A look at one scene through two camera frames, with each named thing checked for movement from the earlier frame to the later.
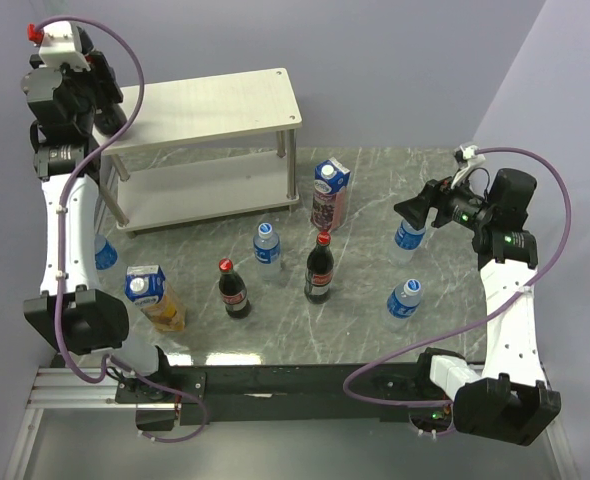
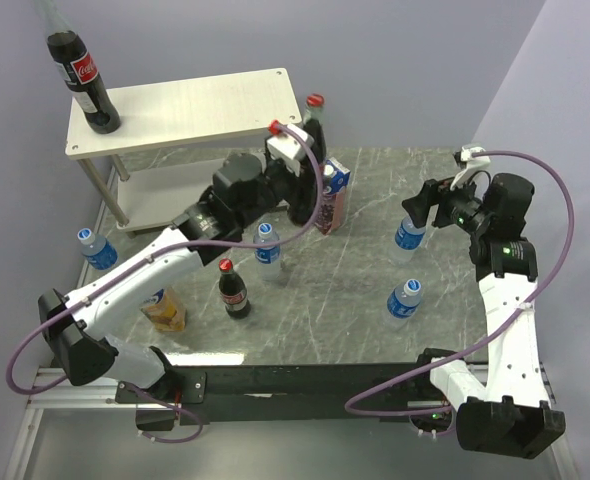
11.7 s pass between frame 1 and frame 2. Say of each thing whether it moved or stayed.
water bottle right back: stayed
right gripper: stayed
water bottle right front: stayed
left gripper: moved
